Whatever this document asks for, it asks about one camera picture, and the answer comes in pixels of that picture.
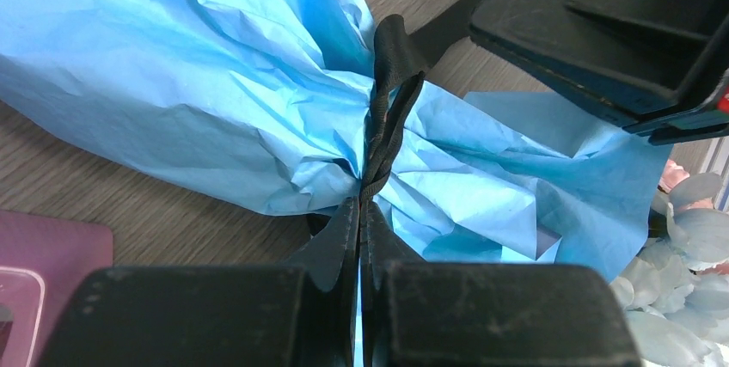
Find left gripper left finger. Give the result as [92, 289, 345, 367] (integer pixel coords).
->
[39, 198, 359, 366]

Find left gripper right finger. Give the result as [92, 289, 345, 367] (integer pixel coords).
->
[359, 200, 640, 366]

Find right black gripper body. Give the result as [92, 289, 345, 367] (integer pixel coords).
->
[469, 0, 728, 145]

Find blue flower bouquet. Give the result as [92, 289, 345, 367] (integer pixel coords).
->
[1, 0, 728, 366]

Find black ribbon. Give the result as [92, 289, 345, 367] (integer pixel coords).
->
[359, 0, 484, 204]

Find pink metronome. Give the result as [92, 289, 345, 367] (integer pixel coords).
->
[1, 211, 113, 366]

